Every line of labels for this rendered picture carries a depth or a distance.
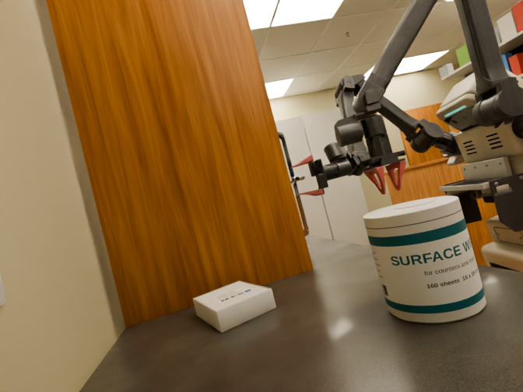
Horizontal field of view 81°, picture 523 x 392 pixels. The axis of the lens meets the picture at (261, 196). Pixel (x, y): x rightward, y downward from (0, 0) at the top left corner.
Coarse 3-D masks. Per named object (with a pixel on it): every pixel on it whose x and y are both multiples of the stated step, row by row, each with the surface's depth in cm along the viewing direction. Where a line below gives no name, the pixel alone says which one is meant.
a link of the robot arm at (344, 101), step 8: (344, 80) 124; (352, 80) 125; (344, 88) 124; (352, 88) 123; (344, 96) 124; (352, 96) 124; (336, 104) 132; (344, 104) 122; (352, 104) 123; (344, 112) 121; (352, 112) 120; (352, 144) 113; (360, 144) 113; (352, 152) 112; (360, 152) 110; (368, 152) 110; (360, 168) 109
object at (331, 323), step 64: (320, 256) 97; (192, 320) 66; (256, 320) 56; (320, 320) 49; (384, 320) 44; (512, 320) 36; (128, 384) 45; (192, 384) 40; (256, 384) 36; (320, 384) 33; (384, 384) 31; (448, 384) 29; (512, 384) 27
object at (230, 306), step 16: (224, 288) 71; (240, 288) 67; (256, 288) 64; (208, 304) 61; (224, 304) 58; (240, 304) 57; (256, 304) 59; (272, 304) 60; (208, 320) 61; (224, 320) 55; (240, 320) 57
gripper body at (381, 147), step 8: (376, 136) 80; (384, 136) 80; (368, 144) 82; (376, 144) 80; (384, 144) 79; (376, 152) 80; (384, 152) 79; (392, 152) 81; (400, 152) 80; (368, 160) 79; (376, 160) 79
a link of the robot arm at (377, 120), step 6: (378, 114) 80; (360, 120) 81; (366, 120) 81; (372, 120) 80; (378, 120) 80; (366, 126) 81; (372, 126) 80; (378, 126) 79; (384, 126) 80; (366, 132) 81; (372, 132) 80; (378, 132) 79; (384, 132) 80; (366, 138) 83; (372, 138) 81
